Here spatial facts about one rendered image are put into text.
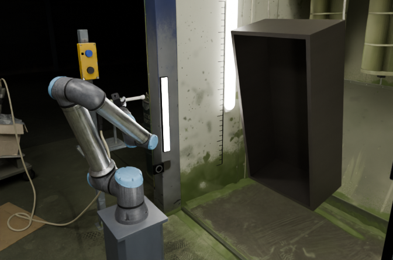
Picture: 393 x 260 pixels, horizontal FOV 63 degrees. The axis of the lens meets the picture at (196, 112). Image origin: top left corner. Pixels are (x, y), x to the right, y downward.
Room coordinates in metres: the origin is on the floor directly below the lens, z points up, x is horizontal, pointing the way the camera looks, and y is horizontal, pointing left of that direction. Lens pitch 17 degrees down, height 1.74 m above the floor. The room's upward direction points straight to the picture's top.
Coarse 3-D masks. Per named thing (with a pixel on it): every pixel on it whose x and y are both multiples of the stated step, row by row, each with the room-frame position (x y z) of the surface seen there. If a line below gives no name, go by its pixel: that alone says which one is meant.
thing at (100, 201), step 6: (78, 30) 2.33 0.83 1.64; (84, 30) 2.34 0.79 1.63; (78, 36) 2.35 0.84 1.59; (84, 36) 2.34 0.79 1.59; (78, 42) 2.36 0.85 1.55; (90, 114) 2.33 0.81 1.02; (96, 120) 2.36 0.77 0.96; (96, 126) 2.35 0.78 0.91; (96, 192) 2.33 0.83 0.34; (102, 192) 2.35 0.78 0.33; (102, 198) 2.34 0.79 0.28; (102, 204) 2.34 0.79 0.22
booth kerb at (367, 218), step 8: (328, 200) 2.56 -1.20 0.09; (336, 200) 2.50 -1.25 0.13; (344, 200) 2.45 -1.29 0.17; (336, 208) 2.49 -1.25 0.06; (344, 208) 2.43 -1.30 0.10; (352, 208) 2.38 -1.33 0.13; (360, 208) 2.33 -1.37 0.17; (360, 216) 2.32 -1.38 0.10; (368, 216) 2.27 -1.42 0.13; (376, 216) 2.22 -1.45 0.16; (368, 224) 2.26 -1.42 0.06; (376, 224) 2.21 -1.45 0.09; (384, 224) 2.17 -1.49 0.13; (384, 232) 2.16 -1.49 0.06
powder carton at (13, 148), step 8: (0, 120) 3.03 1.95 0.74; (8, 120) 3.09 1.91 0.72; (16, 120) 3.24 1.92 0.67; (0, 128) 2.98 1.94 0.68; (8, 128) 3.03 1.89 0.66; (16, 128) 3.09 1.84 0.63; (24, 128) 3.24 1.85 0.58; (0, 136) 3.00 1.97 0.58; (8, 136) 3.05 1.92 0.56; (0, 144) 2.99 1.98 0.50; (8, 144) 3.04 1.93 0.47; (16, 144) 3.10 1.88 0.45; (0, 152) 2.98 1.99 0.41; (8, 152) 3.03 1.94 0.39; (16, 152) 3.09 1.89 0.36
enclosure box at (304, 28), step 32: (256, 32) 2.01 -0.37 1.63; (288, 32) 1.85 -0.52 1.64; (320, 32) 1.78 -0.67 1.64; (256, 64) 2.36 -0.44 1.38; (288, 64) 2.29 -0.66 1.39; (320, 64) 1.80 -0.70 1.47; (256, 96) 2.37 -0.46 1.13; (288, 96) 2.34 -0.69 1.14; (320, 96) 1.82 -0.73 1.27; (256, 128) 2.38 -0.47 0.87; (288, 128) 2.39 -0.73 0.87; (320, 128) 1.85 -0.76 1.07; (256, 160) 2.39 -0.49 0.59; (288, 160) 2.44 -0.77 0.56; (320, 160) 1.88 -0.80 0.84; (288, 192) 2.09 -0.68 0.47; (320, 192) 1.91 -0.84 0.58
